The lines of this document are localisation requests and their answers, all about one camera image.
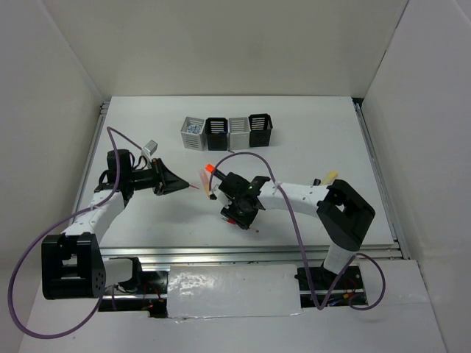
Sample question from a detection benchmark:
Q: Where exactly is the silver slotted container left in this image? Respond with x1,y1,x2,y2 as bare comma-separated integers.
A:
180,116,205,151

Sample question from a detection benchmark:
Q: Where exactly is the orange pastel highlighter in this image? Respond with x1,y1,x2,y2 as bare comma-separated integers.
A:
199,169,216,200

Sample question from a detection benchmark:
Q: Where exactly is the black orange highlighter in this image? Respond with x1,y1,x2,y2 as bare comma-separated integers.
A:
205,164,226,181

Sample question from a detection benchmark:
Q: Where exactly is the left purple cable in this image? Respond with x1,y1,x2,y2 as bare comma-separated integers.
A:
7,126,148,338

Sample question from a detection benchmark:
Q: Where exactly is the aluminium rail frame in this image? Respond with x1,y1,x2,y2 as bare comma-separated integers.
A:
79,97,411,313

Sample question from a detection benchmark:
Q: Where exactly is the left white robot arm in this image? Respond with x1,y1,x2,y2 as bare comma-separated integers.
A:
41,149,190,300

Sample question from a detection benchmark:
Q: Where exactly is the black slotted container right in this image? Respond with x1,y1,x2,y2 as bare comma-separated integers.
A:
248,113,273,148

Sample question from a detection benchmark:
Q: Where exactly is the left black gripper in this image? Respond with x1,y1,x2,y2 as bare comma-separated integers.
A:
126,157,189,196

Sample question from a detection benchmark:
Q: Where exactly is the black slotted container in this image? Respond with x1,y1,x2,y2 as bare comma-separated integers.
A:
205,117,228,151
248,113,273,148

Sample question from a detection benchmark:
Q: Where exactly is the silver foil sheet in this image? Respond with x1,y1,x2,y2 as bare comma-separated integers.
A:
167,264,302,318

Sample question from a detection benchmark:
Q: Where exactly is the silver slotted container right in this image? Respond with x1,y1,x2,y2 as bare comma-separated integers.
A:
228,117,250,151

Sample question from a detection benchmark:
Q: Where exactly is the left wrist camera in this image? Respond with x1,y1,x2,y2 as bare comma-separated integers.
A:
141,140,158,156

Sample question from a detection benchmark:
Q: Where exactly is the pale yellow highlighter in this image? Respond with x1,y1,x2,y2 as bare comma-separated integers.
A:
322,171,338,185

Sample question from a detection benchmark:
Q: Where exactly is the red gel pen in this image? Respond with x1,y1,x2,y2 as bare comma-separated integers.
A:
222,218,260,233

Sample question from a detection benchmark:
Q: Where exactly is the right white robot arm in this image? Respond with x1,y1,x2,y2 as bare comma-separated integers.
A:
217,172,375,288

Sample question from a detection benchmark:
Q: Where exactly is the black slotted container left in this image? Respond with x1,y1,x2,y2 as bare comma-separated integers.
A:
205,117,228,151

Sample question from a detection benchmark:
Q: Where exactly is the blue patterned tape roll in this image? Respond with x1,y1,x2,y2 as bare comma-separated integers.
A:
186,124,202,135

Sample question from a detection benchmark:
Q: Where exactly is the silver slotted container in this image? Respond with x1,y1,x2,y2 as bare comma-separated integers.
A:
180,116,205,151
228,117,250,151

